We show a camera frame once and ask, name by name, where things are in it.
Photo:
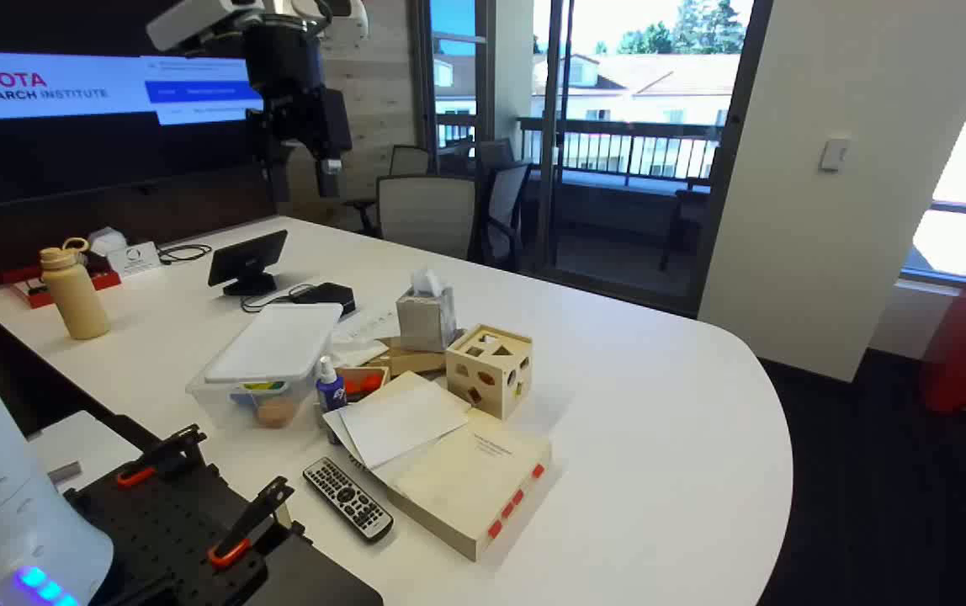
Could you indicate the wall tv screen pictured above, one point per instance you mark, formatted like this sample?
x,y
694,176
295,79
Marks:
x,y
151,85

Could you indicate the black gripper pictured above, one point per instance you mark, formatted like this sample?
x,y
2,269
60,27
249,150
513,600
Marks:
x,y
299,105

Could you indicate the wooden shape sorter cube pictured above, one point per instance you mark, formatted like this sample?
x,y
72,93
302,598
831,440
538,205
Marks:
x,y
491,368

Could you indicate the grey office chair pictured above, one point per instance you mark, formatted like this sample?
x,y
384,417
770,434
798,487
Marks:
x,y
428,211

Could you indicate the small blue cap bottle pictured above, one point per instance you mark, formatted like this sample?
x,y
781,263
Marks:
x,y
333,386

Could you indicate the white power adapter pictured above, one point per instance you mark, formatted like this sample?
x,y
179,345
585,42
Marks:
x,y
123,254

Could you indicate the black pouch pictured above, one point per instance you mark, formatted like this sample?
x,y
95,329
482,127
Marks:
x,y
326,295

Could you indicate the black mounting plate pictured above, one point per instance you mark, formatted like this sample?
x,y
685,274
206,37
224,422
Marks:
x,y
166,526

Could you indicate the dark office chair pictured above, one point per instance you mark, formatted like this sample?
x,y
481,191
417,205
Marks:
x,y
499,227

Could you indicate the wooden tray box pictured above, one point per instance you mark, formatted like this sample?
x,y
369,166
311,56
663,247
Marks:
x,y
382,368

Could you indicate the beige water bottle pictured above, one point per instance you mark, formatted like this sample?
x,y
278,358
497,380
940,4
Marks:
x,y
72,287

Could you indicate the clear plastic bin white lid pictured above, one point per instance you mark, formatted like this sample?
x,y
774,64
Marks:
x,y
272,364

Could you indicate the black phone on stand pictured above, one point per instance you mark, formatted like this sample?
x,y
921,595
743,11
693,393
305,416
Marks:
x,y
244,267

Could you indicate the black tv remote control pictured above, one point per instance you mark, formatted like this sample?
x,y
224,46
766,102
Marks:
x,y
347,498

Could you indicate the white light switch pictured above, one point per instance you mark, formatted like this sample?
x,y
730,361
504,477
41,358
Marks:
x,y
832,154

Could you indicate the black clamp orange tip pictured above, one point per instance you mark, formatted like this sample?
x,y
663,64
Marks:
x,y
179,450

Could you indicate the blue hardcover textbook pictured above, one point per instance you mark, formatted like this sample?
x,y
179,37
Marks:
x,y
447,462

